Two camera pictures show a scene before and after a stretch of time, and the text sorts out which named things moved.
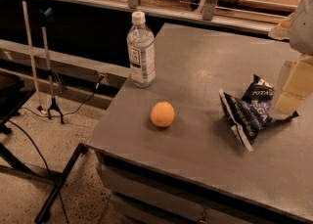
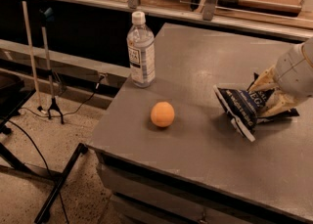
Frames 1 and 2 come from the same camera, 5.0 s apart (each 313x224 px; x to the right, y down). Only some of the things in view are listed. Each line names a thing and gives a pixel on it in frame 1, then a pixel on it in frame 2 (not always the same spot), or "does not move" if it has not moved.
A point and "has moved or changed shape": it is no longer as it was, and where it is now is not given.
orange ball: x=162 y=113 does not move
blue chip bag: x=247 y=113 has moved or changed shape
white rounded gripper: x=302 y=27 -> x=290 y=68
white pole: x=25 y=12 does not move
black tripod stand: x=45 y=15 does not move
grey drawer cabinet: x=166 y=153 does not move
